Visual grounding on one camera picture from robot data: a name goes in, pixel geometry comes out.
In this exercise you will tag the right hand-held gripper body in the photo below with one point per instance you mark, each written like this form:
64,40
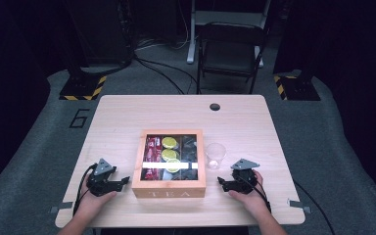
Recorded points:
245,178

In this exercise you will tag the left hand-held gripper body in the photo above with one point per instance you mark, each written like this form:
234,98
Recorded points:
103,179

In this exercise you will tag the clear plastic cup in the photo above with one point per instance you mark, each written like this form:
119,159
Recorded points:
215,156

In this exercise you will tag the wooden box with glass lid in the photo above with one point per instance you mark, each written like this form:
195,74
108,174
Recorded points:
169,188

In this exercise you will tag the person's right hand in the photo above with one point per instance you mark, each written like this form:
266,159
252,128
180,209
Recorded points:
253,202

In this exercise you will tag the person's left hand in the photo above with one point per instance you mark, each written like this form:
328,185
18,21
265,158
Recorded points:
89,204

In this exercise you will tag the red sachet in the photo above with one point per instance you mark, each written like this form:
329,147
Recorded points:
154,148
147,156
159,143

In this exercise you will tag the dark pyramid tea bag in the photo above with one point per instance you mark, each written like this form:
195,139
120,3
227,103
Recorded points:
190,155
189,142
187,174

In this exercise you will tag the grey table clamp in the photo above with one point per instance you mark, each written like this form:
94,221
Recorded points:
60,207
298,205

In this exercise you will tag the green lid capsule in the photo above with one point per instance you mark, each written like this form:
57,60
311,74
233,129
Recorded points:
169,142
173,165
169,154

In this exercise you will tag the black table grommet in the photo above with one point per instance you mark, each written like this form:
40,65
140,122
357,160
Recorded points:
214,106

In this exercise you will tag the black stand with striped base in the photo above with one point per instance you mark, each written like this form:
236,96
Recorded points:
83,86
295,88

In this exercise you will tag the black folding chair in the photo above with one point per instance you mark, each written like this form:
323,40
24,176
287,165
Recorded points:
230,42

